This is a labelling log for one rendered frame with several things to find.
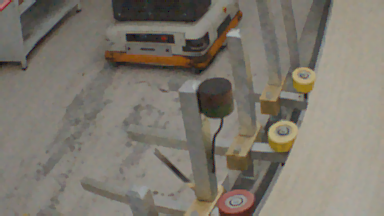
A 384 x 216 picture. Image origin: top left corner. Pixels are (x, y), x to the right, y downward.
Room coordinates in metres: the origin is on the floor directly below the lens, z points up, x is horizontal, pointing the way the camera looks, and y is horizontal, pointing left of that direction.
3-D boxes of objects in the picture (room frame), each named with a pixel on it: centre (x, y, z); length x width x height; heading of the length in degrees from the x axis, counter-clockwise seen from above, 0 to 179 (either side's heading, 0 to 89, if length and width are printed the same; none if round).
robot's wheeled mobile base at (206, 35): (3.23, 0.02, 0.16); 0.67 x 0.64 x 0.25; 152
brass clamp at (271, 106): (1.42, -0.23, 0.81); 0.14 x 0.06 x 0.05; 152
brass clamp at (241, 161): (1.20, -0.11, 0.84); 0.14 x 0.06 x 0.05; 152
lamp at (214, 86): (0.97, -0.04, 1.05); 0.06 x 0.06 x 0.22; 62
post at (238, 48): (1.22, -0.12, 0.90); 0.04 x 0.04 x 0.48; 62
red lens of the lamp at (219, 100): (0.97, -0.05, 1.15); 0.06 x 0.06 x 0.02
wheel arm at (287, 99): (1.44, -0.14, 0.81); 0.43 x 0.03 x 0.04; 62
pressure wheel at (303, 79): (1.35, -0.32, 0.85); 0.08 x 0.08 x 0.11
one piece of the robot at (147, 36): (2.94, 0.16, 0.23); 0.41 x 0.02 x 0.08; 62
